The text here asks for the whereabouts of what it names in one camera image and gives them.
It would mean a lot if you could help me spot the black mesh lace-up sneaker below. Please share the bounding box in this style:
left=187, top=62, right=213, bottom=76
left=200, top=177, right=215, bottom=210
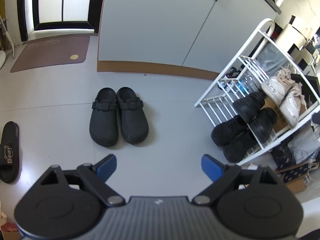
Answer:
left=222, top=130, right=258, bottom=163
left=211, top=116, right=250, bottom=147

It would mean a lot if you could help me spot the black chunky heel strap clog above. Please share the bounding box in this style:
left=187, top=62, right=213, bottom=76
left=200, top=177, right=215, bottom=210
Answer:
left=232, top=91, right=267, bottom=124
left=250, top=107, right=278, bottom=143

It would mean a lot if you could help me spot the black plastic bag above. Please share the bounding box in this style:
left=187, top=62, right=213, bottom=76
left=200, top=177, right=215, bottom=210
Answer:
left=271, top=141, right=297, bottom=172

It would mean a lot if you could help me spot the brown door mat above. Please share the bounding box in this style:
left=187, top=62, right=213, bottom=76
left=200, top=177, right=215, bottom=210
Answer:
left=10, top=35, right=91, bottom=73

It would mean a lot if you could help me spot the grey plastic cover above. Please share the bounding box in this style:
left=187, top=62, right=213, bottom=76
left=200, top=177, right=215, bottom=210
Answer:
left=255, top=42, right=292, bottom=73

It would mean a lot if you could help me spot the dark grey buckle strap clog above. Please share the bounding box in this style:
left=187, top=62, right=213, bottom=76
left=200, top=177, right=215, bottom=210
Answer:
left=116, top=87, right=149, bottom=145
left=89, top=87, right=119, bottom=147

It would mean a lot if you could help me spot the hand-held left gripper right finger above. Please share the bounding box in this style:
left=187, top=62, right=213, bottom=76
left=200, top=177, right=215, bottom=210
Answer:
left=193, top=154, right=283, bottom=207

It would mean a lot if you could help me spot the printed brown cardboard box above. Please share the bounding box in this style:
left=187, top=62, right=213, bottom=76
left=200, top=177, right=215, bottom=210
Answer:
left=264, top=97, right=288, bottom=133

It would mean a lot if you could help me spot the black bear print slide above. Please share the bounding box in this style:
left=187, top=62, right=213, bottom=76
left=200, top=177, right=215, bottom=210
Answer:
left=0, top=121, right=20, bottom=183

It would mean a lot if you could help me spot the white metal shoe rack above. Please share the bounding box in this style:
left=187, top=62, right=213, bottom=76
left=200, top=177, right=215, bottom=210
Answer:
left=194, top=18, right=320, bottom=167

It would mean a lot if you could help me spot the blue dotted cardboard box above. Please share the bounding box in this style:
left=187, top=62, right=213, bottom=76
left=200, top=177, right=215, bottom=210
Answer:
left=275, top=161, right=312, bottom=194

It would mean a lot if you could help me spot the red patterned bag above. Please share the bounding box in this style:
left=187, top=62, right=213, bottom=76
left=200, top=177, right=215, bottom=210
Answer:
left=0, top=224, right=19, bottom=233

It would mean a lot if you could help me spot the white printed lace-up sneaker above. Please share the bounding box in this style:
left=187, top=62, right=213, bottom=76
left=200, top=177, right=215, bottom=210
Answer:
left=279, top=84, right=307, bottom=128
left=261, top=66, right=298, bottom=105

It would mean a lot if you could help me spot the white cartoon print bag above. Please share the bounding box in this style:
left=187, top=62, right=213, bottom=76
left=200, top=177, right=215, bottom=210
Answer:
left=287, top=127, right=320, bottom=163

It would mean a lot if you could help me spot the clear plastic water bottle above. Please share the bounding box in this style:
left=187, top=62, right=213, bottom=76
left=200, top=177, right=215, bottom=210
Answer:
left=235, top=71, right=258, bottom=96

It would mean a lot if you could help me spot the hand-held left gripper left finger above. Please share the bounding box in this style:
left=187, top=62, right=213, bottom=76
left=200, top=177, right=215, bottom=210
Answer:
left=37, top=154, right=125, bottom=207

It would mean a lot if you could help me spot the plain brown cardboard box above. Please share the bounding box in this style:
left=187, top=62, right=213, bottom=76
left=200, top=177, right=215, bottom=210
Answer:
left=0, top=210, right=20, bottom=240

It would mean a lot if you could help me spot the black framed glass door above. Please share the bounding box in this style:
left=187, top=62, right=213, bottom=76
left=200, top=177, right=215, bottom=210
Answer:
left=17, top=0, right=108, bottom=42

